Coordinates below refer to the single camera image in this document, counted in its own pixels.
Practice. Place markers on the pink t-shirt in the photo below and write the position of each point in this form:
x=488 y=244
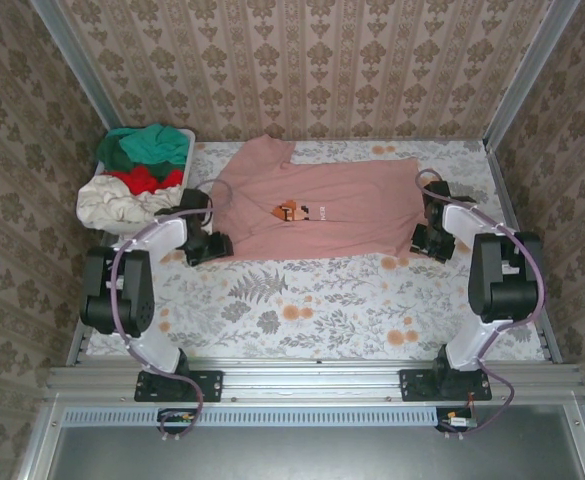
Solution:
x=352 y=200

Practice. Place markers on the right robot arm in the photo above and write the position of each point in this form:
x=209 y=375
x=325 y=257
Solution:
x=507 y=290

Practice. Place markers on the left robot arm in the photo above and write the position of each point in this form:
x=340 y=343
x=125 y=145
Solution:
x=122 y=295

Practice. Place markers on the red t-shirt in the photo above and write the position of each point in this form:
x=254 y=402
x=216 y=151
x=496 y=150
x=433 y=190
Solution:
x=142 y=180

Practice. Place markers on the white laundry bin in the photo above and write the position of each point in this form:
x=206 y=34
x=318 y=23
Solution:
x=190 y=150

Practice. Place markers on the cream t-shirt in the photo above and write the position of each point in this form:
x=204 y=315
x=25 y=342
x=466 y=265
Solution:
x=107 y=205

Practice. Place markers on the teal green t-shirt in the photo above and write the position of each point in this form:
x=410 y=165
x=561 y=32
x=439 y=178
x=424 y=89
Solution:
x=157 y=145

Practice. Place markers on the floral tablecloth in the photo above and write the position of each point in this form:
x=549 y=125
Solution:
x=322 y=310

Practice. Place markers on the dark green t-shirt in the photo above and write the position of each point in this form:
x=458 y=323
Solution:
x=112 y=155

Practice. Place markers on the small circuit board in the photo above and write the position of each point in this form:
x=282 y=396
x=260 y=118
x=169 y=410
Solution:
x=457 y=420
x=177 y=417

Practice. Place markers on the grey metal panel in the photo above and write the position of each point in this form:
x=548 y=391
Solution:
x=322 y=450

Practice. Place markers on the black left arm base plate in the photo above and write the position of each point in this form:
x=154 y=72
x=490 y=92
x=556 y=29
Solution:
x=207 y=385

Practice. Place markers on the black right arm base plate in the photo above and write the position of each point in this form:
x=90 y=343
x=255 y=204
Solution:
x=417 y=385

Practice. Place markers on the aluminium mounting rail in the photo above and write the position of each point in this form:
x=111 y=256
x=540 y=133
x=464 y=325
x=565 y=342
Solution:
x=312 y=380

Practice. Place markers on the aluminium frame post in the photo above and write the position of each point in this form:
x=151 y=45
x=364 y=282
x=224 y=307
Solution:
x=77 y=60
x=532 y=75

